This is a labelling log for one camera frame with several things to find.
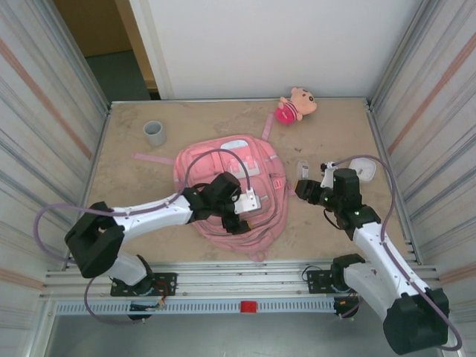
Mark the pink backpack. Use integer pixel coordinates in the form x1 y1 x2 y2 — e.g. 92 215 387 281
132 113 289 263

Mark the white square clock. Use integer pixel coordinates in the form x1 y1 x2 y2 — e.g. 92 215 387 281
349 156 376 183

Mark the pink plush doll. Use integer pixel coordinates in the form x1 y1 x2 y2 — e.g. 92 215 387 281
274 86 318 126

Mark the grey plastic cup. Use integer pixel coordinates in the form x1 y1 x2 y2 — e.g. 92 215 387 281
143 120 167 147

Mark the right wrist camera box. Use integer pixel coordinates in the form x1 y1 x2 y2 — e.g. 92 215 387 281
319 161 336 190

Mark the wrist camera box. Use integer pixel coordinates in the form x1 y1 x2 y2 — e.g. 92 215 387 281
233 188 263 216
319 161 336 190

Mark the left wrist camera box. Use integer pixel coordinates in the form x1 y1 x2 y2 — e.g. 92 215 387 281
233 188 263 216

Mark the aluminium table frame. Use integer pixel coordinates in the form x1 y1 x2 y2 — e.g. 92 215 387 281
39 97 446 298

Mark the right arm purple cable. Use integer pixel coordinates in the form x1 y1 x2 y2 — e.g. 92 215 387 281
334 155 463 353

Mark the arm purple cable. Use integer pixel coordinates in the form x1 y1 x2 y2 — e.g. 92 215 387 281
33 148 256 325
334 155 463 353

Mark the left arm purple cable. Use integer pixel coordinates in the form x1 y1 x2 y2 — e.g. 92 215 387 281
33 148 256 325

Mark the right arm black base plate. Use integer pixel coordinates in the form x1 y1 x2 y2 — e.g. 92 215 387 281
305 268 374 295

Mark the white slotted cable duct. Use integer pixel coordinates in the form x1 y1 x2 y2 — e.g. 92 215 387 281
55 299 335 315

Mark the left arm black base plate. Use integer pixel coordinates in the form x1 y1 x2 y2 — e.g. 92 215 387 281
111 272 178 298

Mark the white door frame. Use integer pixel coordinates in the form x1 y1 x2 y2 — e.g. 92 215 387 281
128 0 176 100

